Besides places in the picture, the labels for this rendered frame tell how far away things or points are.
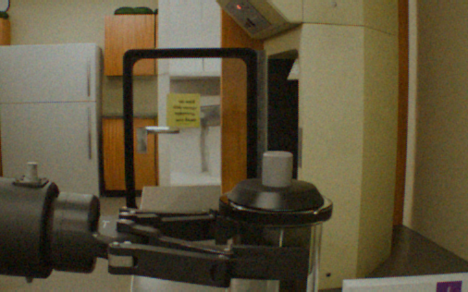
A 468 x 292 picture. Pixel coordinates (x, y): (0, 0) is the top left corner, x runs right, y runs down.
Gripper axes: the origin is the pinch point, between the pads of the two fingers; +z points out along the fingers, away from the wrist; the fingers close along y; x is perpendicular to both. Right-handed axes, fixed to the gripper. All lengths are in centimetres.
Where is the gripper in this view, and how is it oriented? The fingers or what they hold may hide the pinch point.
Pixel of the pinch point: (268, 246)
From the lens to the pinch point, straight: 49.1
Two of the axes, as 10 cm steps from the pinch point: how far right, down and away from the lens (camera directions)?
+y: -1.5, -1.1, 9.8
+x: -1.0, 9.9, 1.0
